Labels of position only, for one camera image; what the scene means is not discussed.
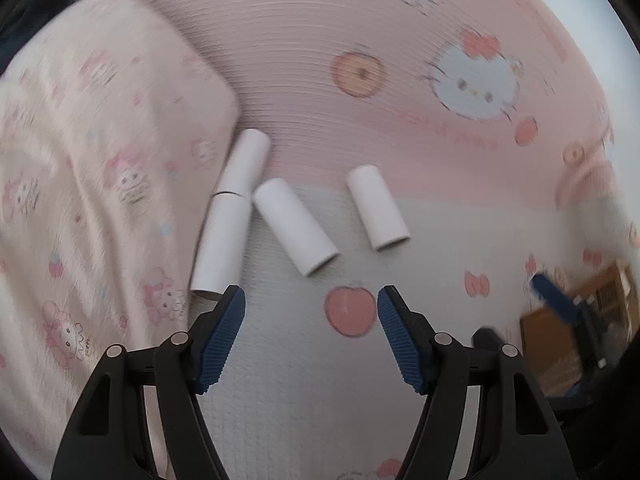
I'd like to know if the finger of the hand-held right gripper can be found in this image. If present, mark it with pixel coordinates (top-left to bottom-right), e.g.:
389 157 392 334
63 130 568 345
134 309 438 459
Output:
530 272 608 368
472 327 503 351

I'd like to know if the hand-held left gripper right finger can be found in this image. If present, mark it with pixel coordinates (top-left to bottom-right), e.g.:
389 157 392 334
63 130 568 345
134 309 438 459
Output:
377 285 576 480

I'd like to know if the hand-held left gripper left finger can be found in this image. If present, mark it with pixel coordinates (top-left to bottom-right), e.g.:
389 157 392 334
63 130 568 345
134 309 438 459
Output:
50 285 247 480

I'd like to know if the brown cardboard box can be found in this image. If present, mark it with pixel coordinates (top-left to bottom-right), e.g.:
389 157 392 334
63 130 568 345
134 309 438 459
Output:
520 260 636 396

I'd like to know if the white paper tube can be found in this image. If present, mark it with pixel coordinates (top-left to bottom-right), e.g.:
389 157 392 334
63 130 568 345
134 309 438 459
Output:
216 129 272 198
190 191 252 302
345 164 412 253
252 178 340 277

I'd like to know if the pink cartoon print mat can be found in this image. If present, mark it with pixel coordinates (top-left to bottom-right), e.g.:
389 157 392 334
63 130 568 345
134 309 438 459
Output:
50 0 640 480

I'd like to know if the dark cloth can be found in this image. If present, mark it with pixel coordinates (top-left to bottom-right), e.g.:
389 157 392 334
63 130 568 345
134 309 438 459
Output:
0 0 71 61

